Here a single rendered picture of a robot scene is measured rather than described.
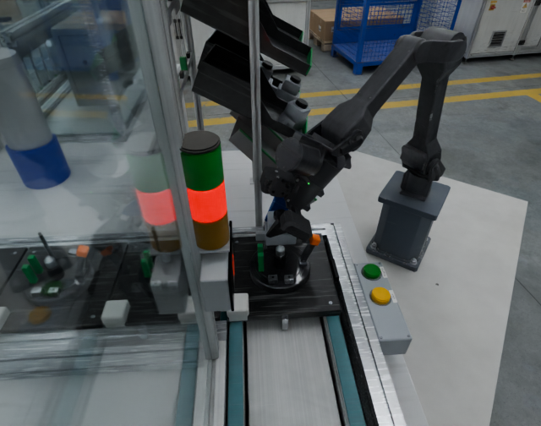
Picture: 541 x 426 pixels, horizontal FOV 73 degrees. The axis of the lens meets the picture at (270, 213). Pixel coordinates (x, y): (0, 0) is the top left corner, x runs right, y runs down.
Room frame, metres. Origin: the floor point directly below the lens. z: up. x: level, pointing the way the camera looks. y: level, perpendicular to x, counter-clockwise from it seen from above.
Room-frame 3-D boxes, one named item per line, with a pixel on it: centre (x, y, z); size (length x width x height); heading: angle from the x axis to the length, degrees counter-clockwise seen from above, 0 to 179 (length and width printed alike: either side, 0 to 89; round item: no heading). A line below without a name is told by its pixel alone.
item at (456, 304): (0.79, -0.33, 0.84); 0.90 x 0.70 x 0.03; 147
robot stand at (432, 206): (0.76, -0.37, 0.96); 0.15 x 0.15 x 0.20; 57
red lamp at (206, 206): (0.38, 0.08, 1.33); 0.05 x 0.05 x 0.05
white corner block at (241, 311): (0.47, 0.07, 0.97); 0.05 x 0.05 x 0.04; 4
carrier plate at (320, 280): (0.58, -0.02, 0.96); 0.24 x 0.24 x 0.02; 4
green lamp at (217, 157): (0.38, 0.08, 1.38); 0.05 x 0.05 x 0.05
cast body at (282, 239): (0.57, -0.01, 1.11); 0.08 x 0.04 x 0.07; 94
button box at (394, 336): (0.51, -0.24, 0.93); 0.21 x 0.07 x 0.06; 4
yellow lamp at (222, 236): (0.38, 0.08, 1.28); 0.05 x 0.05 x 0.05
